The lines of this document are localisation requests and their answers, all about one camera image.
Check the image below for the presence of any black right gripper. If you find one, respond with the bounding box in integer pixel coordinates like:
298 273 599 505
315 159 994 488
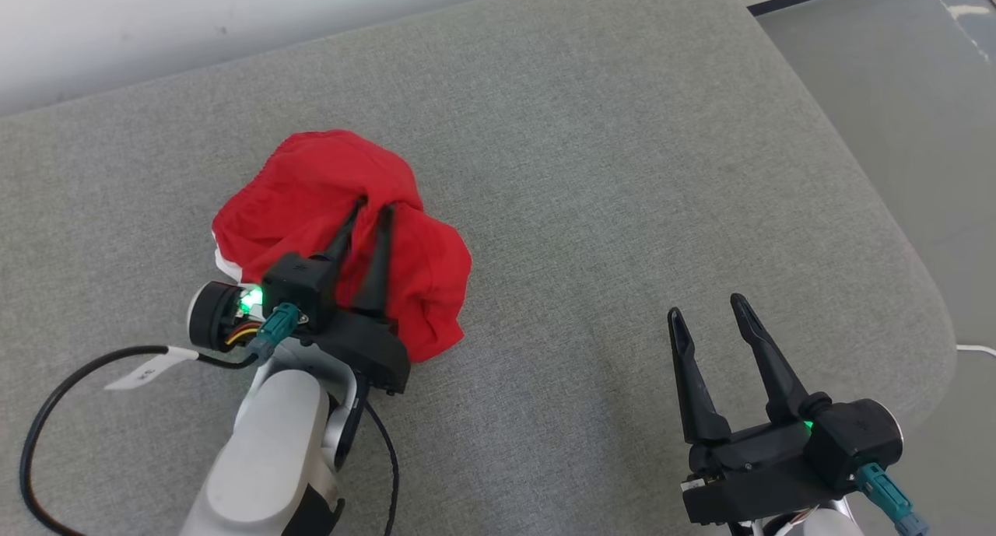
668 293 845 525

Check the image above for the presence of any teal right camera connector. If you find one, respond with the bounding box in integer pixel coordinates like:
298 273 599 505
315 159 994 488
854 464 931 536

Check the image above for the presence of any teal left camera connector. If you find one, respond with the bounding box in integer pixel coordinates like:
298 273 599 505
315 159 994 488
247 303 303 363

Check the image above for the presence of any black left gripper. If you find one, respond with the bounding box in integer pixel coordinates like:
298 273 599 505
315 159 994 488
188 198 411 395

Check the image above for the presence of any white cable label tag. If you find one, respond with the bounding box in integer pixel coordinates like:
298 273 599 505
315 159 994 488
105 347 199 391

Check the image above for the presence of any teal camera connector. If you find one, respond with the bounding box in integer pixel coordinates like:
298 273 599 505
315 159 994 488
247 303 303 363
854 464 931 536

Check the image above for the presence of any red shorts white waistband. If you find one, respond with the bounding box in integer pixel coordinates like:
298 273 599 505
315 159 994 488
212 129 473 363

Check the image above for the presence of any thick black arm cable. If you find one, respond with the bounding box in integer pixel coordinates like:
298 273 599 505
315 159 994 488
19 345 269 536

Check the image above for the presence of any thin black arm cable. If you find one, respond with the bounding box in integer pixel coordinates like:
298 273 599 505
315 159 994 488
360 400 402 536

